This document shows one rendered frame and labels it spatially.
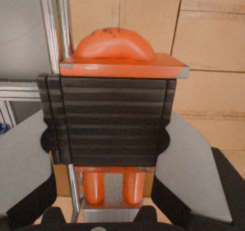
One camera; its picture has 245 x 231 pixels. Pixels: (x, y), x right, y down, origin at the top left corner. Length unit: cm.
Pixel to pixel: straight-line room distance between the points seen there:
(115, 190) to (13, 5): 125
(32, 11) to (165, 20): 87
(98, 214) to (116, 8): 58
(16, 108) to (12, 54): 37
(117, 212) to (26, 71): 127
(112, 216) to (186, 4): 64
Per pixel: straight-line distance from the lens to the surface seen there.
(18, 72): 141
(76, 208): 19
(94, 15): 65
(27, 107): 124
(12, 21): 135
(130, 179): 17
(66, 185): 46
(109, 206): 19
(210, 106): 83
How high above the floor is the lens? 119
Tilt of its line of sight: 63 degrees down
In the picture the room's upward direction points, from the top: 176 degrees clockwise
